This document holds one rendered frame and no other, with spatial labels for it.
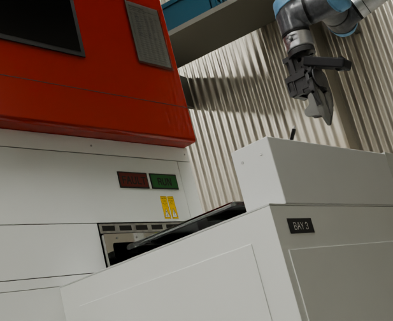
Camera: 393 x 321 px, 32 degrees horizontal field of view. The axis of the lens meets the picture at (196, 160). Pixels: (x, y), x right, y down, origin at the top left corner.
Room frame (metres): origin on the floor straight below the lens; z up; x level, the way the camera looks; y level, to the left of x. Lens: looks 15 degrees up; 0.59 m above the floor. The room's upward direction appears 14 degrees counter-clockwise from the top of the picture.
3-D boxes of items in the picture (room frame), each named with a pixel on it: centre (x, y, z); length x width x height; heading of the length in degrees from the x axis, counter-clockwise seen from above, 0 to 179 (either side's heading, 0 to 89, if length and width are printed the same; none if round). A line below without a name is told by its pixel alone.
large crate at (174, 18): (3.81, -0.17, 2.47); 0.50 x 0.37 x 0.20; 62
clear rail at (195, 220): (1.68, 0.08, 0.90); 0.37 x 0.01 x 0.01; 53
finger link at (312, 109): (1.66, -0.32, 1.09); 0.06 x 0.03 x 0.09; 54
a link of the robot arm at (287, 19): (1.67, -0.34, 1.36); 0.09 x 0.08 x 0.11; 67
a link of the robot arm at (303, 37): (1.67, -0.33, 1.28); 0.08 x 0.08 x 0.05
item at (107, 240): (1.95, 0.15, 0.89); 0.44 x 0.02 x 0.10; 143
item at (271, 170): (1.56, -0.27, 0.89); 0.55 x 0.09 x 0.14; 143
